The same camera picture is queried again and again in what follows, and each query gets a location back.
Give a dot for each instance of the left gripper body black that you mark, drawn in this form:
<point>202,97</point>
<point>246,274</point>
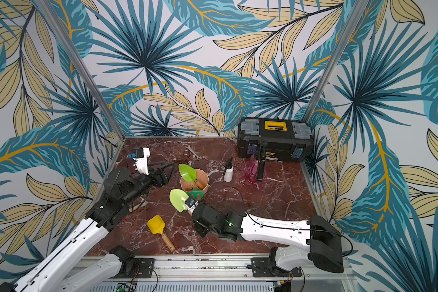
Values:
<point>156,181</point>

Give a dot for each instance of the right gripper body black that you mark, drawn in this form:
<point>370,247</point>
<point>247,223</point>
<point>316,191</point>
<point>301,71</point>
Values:
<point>195,212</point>

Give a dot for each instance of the green toy rake wooden handle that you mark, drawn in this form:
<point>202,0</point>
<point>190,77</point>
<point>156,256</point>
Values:
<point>196,194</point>

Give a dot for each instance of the light green toy spade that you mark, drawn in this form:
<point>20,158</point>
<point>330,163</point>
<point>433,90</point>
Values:
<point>179,200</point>

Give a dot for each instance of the bright green toy trowel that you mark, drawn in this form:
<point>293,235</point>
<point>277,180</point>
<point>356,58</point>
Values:
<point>188,173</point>

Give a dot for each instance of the terracotta plastic flower pot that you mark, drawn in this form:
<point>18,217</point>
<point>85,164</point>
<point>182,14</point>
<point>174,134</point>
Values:
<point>202,181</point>

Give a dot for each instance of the yellow toy shovel wooden handle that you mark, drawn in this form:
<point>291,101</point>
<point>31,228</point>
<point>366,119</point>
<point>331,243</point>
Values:
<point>156,225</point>

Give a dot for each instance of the white spray bottle black nozzle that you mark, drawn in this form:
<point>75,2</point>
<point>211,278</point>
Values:
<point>228,170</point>

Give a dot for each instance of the pink spray bottle black nozzle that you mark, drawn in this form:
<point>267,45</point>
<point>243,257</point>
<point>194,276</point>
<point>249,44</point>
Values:
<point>255,168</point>

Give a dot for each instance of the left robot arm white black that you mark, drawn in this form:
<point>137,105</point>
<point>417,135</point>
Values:
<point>121,190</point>

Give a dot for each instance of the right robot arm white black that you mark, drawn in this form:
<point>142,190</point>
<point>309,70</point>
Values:
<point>305,242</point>

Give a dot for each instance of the silver open-end wrench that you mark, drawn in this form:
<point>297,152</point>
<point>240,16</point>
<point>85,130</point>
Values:
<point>194,154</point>

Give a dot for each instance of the black yellow plastic toolbox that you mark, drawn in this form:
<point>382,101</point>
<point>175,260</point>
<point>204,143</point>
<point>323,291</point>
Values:
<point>280,140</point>

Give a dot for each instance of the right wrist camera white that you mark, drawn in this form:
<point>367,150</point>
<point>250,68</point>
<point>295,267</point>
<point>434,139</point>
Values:
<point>191,203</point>

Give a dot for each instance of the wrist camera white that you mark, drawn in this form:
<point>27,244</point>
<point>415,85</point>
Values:
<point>140,160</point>
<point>191,203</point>

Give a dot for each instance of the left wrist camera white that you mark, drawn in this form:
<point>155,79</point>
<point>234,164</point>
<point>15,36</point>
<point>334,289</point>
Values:
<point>140,160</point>

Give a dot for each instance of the aluminium front rail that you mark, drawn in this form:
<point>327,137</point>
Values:
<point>203,273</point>

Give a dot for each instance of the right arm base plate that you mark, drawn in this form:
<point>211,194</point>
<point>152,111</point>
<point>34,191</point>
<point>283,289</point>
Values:
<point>261,267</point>

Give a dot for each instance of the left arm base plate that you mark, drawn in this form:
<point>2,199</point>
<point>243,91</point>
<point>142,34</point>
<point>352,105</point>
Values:
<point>138,268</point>

